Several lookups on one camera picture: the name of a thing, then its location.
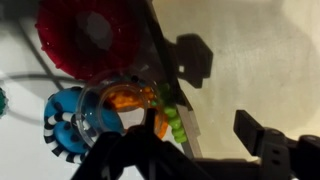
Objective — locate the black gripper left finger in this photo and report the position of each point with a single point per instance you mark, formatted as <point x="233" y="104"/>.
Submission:
<point x="140" y="156"/>

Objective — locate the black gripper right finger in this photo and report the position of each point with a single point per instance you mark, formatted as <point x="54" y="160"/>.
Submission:
<point x="280" y="150"/>

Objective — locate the slatted wooden tray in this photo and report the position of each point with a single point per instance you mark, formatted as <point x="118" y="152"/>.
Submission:
<point x="253" y="66"/>

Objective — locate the clear glass cup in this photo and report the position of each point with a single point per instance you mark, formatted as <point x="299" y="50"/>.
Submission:
<point x="78" y="114"/>

